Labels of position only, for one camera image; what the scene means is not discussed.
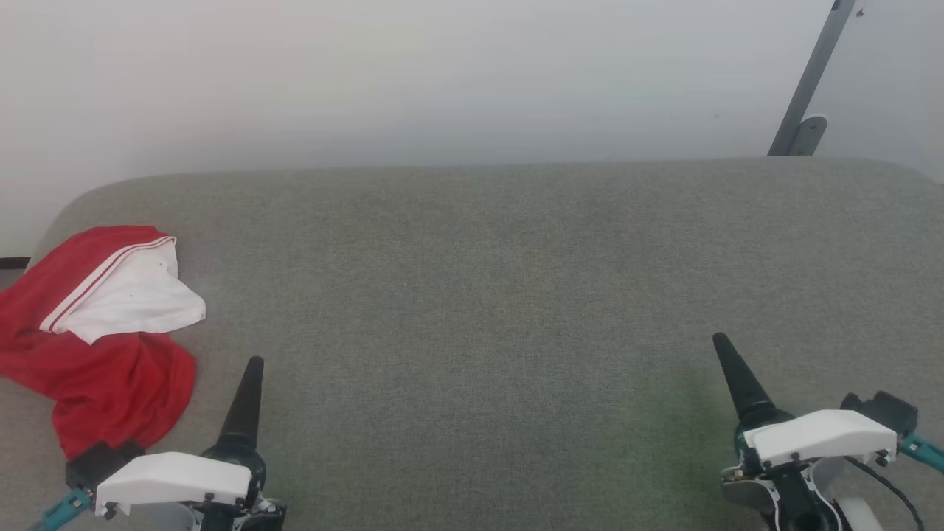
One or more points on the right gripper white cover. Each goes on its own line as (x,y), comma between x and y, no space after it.
(818,435)

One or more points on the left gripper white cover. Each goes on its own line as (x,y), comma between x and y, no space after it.
(173,479)

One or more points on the red and white shirt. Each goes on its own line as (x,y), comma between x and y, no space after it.
(110,369)

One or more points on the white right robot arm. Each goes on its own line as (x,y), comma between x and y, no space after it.
(859,516)

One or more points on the grey metal pole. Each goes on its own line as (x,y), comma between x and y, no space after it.
(810,81)

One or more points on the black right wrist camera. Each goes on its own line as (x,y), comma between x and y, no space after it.
(885,409)

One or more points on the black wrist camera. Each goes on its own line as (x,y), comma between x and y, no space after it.
(99,461)
(885,409)

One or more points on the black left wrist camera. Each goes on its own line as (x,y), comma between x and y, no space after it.
(99,461)

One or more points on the teal right camera connector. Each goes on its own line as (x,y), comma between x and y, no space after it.
(923,450)

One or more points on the teal camera connector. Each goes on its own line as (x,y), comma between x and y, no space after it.
(923,450)
(65,509)

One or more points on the teal left camera connector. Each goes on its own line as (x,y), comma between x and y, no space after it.
(65,509)

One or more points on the grey metal pole bracket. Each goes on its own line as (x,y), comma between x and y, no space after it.
(810,136)

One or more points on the black wall baseboard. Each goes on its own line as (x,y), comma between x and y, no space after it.
(13,262)

